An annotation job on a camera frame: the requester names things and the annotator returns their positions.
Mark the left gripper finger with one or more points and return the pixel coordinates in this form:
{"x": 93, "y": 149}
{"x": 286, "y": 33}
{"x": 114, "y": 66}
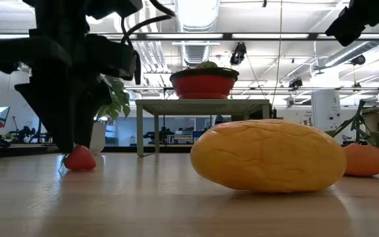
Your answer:
{"x": 89, "y": 102}
{"x": 58, "y": 115}

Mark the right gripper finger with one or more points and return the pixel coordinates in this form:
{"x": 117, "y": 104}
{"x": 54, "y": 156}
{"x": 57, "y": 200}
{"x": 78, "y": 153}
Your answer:
{"x": 347, "y": 28}

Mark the red strawberry with long stem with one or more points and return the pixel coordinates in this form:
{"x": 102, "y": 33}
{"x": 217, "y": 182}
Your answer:
{"x": 81, "y": 159}

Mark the red collapsible colander bowl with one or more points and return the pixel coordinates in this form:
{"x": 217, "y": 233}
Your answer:
{"x": 202, "y": 87}

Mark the tangerine with stalk and leaves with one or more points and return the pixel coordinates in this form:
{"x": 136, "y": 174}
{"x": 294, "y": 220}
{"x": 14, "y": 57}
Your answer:
{"x": 364, "y": 161}

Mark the yellow bread roll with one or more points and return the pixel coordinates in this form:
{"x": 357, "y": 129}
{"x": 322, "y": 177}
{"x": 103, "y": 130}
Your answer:
{"x": 268, "y": 158}

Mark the potted monstera plant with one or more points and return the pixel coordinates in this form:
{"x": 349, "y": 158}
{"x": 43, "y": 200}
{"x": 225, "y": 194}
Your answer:
{"x": 118, "y": 98}

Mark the black ceiling spotlight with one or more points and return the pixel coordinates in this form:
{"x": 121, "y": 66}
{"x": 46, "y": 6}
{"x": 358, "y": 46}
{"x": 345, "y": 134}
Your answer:
{"x": 295, "y": 83}
{"x": 238, "y": 54}
{"x": 358, "y": 60}

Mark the black background equipment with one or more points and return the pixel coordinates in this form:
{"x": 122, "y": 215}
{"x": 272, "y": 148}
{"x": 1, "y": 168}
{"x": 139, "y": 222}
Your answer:
{"x": 25, "y": 133}

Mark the green perforated metal riser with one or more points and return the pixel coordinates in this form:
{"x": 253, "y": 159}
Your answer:
{"x": 202, "y": 107}

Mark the black overhead crossbar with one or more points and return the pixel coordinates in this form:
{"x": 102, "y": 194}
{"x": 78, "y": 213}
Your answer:
{"x": 227, "y": 36}

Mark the silver ventilation duct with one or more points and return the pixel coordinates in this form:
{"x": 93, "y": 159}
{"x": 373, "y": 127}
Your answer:
{"x": 196, "y": 19}

